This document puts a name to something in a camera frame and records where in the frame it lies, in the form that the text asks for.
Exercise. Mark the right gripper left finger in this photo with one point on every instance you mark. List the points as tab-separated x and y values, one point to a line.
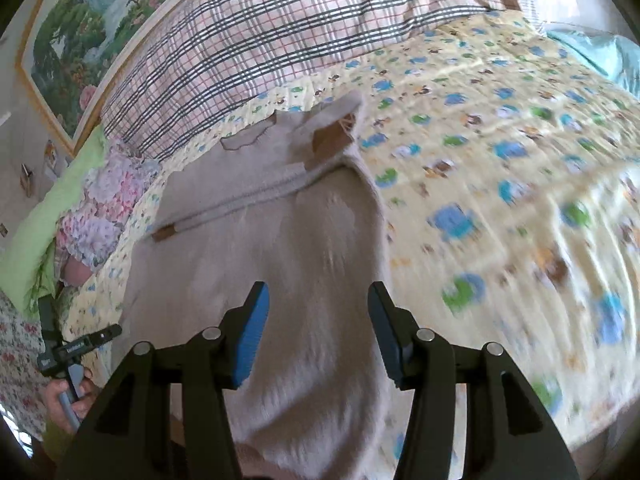
220	358

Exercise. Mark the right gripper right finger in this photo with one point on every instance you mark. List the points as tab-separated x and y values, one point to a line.
419	360

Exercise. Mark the beige fleece baby garment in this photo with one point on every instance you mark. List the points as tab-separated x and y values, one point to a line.
288	202

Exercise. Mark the person's left hand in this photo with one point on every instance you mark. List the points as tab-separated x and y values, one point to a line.
58	408

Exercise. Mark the green pillow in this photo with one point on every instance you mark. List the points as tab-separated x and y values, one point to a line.
27	265

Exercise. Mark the floral ruffled pillow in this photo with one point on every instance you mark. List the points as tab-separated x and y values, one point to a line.
89	231

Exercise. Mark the yellow bear print bedsheet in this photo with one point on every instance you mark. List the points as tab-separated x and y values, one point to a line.
510	177

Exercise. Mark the pink plaid quilt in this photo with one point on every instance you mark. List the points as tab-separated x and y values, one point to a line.
209	57

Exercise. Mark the light blue blanket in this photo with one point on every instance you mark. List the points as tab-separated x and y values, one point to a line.
614	57

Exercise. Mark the landscape wall painting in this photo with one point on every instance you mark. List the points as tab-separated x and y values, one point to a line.
72	50

